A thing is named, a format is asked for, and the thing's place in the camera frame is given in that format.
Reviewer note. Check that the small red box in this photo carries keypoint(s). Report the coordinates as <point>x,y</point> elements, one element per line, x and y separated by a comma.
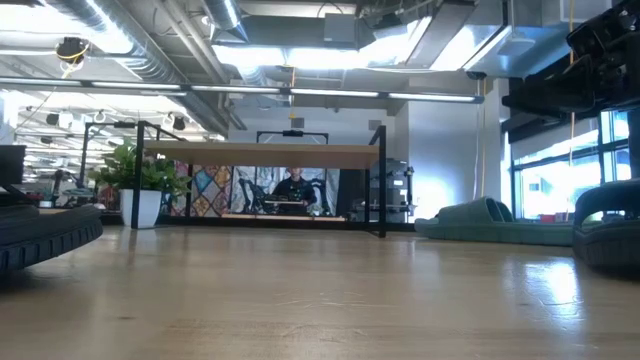
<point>547,218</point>

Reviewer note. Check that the black computer monitor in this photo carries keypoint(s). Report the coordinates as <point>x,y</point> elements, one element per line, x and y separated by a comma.
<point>12,165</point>

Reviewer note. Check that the dome security camera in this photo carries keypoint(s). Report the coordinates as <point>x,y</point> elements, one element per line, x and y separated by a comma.
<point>476,75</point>

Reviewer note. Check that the teal green rubber slide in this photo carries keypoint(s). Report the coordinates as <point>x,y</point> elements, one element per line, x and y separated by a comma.
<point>475,230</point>

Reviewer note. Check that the white plant pot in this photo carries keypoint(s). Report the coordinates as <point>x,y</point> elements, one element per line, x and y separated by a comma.
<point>152,207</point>

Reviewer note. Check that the person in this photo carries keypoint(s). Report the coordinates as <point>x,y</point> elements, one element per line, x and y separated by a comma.
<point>296,192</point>

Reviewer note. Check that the grey metal cabinet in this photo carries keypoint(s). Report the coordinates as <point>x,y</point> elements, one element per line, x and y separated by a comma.
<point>400,190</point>

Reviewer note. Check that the green leafy plant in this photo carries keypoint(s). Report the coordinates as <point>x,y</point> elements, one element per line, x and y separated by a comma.
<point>155,175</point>

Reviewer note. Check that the black vertical frame post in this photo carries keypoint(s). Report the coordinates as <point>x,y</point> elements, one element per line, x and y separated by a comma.
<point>635,150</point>

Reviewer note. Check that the black window frame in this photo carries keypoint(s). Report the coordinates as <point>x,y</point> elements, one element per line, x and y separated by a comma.
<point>601,150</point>

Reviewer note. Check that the wooden shelf black metal frame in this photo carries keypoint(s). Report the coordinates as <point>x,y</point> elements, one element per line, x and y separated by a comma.
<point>260,155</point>

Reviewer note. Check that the silver round air duct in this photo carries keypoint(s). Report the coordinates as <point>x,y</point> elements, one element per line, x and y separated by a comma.
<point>225,15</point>

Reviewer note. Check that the grey ceiling electrical box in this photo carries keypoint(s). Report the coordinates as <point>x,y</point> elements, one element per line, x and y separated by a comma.
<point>340,27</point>

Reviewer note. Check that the long ceiling light bar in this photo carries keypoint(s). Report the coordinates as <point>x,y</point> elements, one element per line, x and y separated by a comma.
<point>330,93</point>

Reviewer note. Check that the black rubber slide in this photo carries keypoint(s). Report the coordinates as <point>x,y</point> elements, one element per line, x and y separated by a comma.
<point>50,240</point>
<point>610,245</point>

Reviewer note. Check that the background black robot arm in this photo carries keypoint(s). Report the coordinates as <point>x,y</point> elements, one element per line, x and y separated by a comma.
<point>255,195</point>

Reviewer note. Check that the silver spiral air duct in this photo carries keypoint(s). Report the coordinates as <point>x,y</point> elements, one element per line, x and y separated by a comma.
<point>150,65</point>

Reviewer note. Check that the grey wall plate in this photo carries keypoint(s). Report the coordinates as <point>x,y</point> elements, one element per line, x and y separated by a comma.
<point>297,123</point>
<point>374,124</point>

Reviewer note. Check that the background wooden table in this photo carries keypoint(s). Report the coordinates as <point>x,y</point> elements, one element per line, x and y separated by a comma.
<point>240,217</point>

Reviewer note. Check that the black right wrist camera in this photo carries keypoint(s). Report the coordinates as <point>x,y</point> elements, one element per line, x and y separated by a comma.
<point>595,32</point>

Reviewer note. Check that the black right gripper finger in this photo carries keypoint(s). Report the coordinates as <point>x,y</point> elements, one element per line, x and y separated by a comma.
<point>575,80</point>
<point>555,105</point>

